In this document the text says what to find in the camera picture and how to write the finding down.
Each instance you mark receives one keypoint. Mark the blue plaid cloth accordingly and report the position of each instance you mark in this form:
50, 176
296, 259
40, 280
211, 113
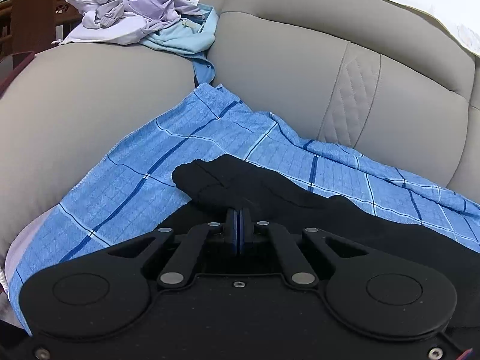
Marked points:
131, 190

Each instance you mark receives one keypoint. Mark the brown wooden shelf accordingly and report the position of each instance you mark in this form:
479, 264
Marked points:
28, 27

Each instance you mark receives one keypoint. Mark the lavender white crumpled clothes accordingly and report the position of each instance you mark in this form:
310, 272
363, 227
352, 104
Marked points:
125, 22

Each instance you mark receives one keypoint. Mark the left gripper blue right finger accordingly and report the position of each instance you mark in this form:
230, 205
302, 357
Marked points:
245, 229

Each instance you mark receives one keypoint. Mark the beige leather sofa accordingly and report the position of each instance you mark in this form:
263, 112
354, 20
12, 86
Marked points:
369, 74

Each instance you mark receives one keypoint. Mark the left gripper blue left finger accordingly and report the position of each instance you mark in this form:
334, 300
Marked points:
231, 230

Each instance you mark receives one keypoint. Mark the black pants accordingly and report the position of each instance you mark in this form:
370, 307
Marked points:
229, 183

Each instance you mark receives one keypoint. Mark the light blue garment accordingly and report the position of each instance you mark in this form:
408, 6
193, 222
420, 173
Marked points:
191, 38

